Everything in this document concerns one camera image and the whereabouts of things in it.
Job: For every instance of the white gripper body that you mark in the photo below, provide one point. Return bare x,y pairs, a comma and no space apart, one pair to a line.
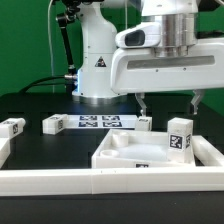
140,71

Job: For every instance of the white square table top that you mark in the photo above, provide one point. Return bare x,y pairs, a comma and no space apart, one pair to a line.
136,149

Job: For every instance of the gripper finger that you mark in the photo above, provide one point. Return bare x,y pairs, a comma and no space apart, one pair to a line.
140,99
198,96

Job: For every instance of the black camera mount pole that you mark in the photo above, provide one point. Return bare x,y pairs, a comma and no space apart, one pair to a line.
63,19

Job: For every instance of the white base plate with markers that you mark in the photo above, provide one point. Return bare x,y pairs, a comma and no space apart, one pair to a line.
101,121

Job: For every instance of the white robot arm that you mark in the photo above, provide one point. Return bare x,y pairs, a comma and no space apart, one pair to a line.
160,54

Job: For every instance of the white U-shaped fence wall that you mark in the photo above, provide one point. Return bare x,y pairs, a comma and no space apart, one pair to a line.
106,181

